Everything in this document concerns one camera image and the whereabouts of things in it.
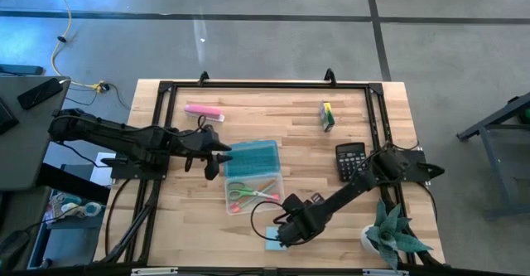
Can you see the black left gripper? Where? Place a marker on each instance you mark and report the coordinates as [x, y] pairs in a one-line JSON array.
[[203, 143]]

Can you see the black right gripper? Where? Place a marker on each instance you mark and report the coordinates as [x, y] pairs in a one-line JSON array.
[[296, 226]]

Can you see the clear pencil case teal lid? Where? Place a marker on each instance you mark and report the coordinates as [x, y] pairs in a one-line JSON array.
[[252, 158]]

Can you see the blue sticky note pad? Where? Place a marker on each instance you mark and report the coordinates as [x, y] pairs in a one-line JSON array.
[[271, 245]]

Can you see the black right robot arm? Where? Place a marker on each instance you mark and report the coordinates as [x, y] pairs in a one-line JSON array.
[[352, 191]]

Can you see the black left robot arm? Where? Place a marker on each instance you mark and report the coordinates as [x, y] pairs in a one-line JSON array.
[[107, 133]]

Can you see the pink and white stapler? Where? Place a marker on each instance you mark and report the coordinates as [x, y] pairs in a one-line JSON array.
[[203, 110]]

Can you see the white plant pot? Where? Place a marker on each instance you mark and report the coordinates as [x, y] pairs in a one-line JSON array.
[[364, 240]]

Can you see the black calculator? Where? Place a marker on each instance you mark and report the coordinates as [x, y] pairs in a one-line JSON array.
[[350, 162]]

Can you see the green artificial succulent plant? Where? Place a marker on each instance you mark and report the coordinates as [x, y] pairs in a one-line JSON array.
[[389, 234]]

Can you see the green yellow crayon box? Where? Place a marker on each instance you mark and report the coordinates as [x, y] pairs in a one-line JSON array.
[[327, 118]]

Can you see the white paper sheet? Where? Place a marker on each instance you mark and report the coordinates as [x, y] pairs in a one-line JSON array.
[[99, 172]]

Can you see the clear tape roll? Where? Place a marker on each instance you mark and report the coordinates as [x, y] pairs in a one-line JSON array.
[[93, 209]]

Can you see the black desk leg beam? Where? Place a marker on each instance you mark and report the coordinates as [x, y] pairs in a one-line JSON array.
[[70, 182]]

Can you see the grey side desk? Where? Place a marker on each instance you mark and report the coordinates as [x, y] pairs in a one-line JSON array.
[[37, 151]]

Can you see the blue storage bin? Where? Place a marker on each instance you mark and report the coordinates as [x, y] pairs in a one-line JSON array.
[[62, 247]]

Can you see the black phone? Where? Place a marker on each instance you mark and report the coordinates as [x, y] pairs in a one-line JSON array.
[[39, 94]]

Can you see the flat black device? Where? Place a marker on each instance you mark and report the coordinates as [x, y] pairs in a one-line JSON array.
[[20, 69]]

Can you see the dark grey metal table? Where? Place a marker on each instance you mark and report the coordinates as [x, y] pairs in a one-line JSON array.
[[497, 117]]

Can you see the black frame clamp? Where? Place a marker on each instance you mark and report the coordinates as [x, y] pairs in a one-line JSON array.
[[330, 76], [203, 76]]

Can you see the black aluminium table frame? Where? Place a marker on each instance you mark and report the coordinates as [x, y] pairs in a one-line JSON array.
[[269, 85]]

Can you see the silver metal bracket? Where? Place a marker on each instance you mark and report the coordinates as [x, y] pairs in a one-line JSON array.
[[385, 272], [154, 271]]

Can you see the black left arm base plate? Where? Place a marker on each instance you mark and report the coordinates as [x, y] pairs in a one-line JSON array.
[[124, 172]]

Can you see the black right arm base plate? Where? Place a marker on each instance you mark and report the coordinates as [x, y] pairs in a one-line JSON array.
[[418, 160]]

